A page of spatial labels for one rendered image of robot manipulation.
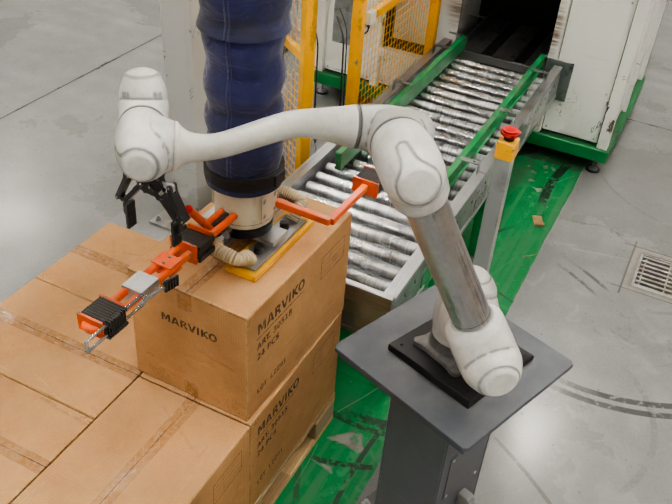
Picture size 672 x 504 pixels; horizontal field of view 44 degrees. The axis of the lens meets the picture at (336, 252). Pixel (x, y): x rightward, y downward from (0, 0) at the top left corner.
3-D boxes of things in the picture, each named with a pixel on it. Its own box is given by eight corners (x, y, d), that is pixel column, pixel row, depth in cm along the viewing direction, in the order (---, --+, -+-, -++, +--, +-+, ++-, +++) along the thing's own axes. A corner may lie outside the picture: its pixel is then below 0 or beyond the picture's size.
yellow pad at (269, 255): (286, 214, 255) (287, 201, 252) (314, 224, 252) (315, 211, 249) (224, 271, 231) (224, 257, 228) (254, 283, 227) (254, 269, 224)
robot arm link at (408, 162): (511, 338, 224) (539, 394, 206) (455, 361, 225) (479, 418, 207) (421, 101, 180) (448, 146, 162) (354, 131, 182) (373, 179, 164)
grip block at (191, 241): (187, 238, 225) (186, 220, 222) (217, 250, 222) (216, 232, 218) (168, 254, 219) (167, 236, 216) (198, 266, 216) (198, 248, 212)
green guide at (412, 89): (447, 44, 474) (450, 29, 469) (465, 49, 471) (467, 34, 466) (318, 164, 357) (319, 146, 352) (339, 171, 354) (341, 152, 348)
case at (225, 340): (245, 269, 296) (245, 174, 272) (343, 308, 282) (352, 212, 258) (137, 370, 253) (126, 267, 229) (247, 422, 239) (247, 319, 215)
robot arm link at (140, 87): (122, 124, 186) (119, 153, 175) (116, 59, 176) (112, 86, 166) (171, 123, 187) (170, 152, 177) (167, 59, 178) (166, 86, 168)
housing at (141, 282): (139, 283, 209) (138, 269, 206) (161, 292, 206) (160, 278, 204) (121, 298, 203) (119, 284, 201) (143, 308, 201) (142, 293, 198)
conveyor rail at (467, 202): (546, 96, 463) (554, 64, 452) (555, 98, 461) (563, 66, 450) (376, 335, 294) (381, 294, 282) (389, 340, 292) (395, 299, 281)
